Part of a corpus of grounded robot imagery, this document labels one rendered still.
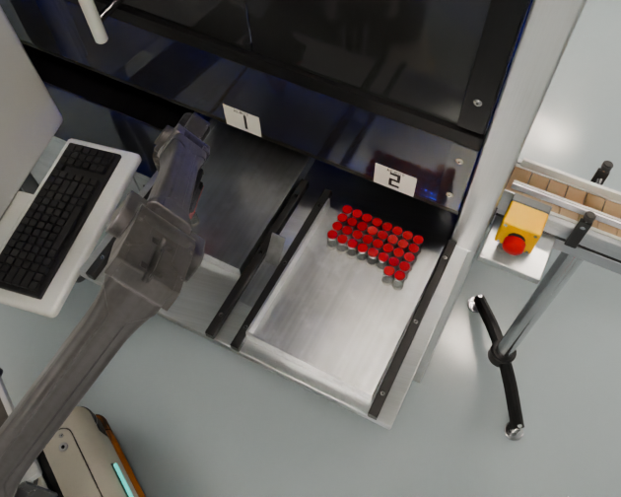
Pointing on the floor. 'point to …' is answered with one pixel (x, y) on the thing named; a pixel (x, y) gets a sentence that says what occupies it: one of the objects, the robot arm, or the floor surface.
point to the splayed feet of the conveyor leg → (501, 367)
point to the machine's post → (509, 132)
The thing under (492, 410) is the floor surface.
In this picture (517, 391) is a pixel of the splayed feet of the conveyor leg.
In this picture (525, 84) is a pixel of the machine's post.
